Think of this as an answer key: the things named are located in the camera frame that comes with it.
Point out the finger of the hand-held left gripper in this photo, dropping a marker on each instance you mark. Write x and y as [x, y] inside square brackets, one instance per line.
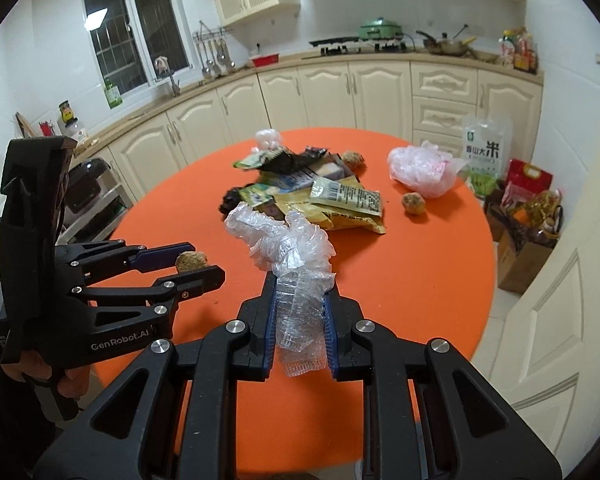
[155, 259]
[195, 282]

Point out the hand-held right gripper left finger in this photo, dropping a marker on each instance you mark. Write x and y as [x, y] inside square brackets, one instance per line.
[269, 330]

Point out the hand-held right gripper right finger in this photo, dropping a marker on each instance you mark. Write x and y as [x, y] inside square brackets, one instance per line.
[330, 342]

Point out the brown ball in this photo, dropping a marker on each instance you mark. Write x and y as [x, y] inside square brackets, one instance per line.
[190, 261]
[413, 204]
[352, 159]

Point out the clear plastic wrap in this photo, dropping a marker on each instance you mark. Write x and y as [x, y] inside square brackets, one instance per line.
[290, 250]

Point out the pink white plastic bag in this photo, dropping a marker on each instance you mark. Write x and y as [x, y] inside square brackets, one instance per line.
[420, 170]

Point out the person's left hand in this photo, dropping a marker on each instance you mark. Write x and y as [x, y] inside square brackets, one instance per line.
[30, 369]

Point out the black crumpled plastic bag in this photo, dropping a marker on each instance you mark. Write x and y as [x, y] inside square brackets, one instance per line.
[230, 200]

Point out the black countertop oven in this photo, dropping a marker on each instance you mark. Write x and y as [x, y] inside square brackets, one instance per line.
[87, 185]

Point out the green yellow snack wrapper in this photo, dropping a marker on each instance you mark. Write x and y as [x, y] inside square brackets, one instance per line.
[257, 195]

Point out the golden snack wrapper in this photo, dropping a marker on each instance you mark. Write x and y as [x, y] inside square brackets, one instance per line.
[350, 224]

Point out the orange chair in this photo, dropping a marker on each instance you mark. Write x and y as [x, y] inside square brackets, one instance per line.
[430, 270]

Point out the dark blue snack wrapper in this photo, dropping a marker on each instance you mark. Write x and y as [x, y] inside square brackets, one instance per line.
[290, 181]

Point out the pale yellow snack wrapper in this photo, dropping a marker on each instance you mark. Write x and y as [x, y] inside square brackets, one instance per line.
[345, 195]

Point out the yellow black jar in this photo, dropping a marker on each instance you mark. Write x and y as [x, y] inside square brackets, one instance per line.
[67, 112]

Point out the black snack wrapper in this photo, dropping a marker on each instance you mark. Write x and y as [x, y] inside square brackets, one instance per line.
[290, 160]

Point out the white crumpled plastic bag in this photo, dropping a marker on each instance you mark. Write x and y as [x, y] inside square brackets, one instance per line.
[267, 139]

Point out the green bottle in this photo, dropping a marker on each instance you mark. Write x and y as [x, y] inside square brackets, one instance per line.
[113, 96]

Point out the metal faucet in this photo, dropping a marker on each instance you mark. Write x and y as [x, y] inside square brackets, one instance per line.
[172, 82]

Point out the large cardboard box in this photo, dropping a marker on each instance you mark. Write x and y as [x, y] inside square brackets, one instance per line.
[522, 265]

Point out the small cardboard box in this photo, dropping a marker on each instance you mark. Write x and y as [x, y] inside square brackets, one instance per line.
[495, 215]

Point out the hanging kitchen utensils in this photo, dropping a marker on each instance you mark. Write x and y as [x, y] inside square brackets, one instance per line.
[215, 52]

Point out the red container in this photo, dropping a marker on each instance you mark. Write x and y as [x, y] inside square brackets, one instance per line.
[265, 60]

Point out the kitchen window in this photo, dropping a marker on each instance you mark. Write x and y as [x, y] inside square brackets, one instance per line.
[130, 30]

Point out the cream base cabinets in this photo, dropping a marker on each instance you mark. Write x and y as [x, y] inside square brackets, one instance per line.
[330, 95]

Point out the cream panel door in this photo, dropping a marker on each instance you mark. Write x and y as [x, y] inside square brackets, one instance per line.
[570, 285]

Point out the white green rice bag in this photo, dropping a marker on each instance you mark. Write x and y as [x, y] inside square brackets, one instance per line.
[485, 145]

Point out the red rice bag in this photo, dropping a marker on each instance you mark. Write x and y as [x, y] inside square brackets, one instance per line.
[527, 180]

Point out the black gas stove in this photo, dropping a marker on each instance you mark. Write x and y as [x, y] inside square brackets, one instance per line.
[350, 46]

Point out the green electric pot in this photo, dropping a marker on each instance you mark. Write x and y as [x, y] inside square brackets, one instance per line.
[380, 30]

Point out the dark wok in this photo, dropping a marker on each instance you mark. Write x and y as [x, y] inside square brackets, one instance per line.
[447, 46]

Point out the group of condiment bottles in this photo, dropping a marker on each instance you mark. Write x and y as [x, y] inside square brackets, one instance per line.
[520, 50]

